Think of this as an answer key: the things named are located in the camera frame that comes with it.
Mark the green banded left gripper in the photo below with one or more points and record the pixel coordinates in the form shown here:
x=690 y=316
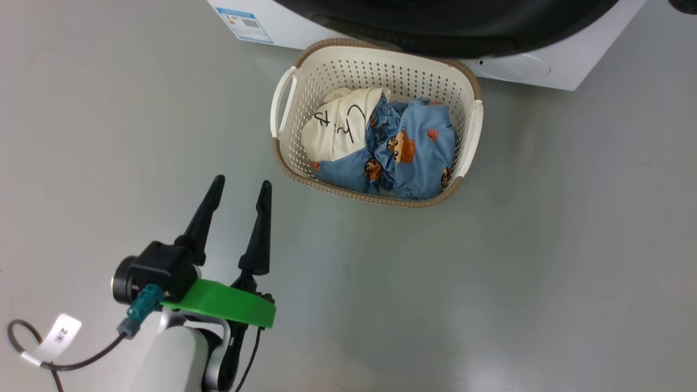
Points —
x=228 y=305

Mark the cream garment with black lettering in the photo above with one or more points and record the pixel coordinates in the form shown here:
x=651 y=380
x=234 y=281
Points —
x=337 y=136

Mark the blue cartoon print garment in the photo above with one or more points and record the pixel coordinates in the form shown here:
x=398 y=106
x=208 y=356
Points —
x=419 y=158

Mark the cream perforated laundry basket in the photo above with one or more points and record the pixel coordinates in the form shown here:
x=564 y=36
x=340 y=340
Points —
x=348 y=71

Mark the white front-load washing machine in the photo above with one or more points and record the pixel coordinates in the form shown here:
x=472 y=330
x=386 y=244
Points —
x=572 y=60

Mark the blue energy label sticker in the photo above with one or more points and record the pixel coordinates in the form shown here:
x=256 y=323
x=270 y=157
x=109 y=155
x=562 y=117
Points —
x=245 y=24

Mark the round white filter cover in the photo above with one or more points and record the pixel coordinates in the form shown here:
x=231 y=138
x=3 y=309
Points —
x=514 y=68

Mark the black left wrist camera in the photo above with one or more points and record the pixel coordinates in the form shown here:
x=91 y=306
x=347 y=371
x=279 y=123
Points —
x=163 y=267

